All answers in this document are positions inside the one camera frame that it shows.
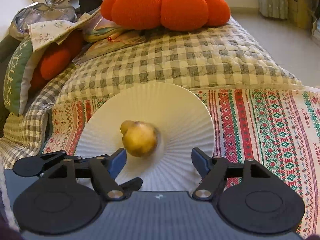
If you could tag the folded fabric bundle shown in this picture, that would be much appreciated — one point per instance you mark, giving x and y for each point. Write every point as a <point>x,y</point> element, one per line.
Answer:
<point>99,28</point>

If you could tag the floral cloth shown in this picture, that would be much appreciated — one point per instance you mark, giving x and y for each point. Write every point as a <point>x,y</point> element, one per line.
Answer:
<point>45,33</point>

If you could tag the checkered quilt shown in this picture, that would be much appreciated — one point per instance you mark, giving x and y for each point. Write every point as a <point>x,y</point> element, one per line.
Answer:
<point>209,57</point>

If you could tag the patterned red green cloth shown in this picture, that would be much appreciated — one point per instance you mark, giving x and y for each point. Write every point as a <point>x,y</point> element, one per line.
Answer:
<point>279,127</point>

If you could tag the small red plush cushion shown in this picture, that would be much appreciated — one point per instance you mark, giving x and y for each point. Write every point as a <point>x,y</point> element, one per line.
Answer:
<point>55,60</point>

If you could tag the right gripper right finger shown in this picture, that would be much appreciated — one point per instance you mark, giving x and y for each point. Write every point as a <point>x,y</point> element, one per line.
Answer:
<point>212,171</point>

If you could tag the wooden shelf unit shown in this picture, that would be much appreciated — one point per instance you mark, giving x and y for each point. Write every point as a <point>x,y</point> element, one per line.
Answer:
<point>305,15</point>

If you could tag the large tomato plush cushion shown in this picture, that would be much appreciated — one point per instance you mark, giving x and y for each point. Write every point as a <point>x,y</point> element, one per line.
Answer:
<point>176,15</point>

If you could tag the silver storage bag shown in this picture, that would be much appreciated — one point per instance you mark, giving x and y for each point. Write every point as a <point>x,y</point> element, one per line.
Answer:
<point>39,12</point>

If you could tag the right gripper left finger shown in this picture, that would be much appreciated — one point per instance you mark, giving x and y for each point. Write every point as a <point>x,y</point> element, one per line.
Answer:
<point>104,170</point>

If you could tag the green embroidered pillow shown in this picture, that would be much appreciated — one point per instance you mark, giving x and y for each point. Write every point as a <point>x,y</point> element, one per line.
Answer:
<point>18,76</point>

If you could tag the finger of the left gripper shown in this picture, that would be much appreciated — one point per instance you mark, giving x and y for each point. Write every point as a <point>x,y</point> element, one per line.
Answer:
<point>38,164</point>
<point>132,185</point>

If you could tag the brown yellow pear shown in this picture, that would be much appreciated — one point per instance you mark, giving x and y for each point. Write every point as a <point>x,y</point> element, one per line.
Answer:
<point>139,139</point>

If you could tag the white ribbed plate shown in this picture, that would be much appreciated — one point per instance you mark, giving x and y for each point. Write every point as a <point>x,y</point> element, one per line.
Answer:
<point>158,124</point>

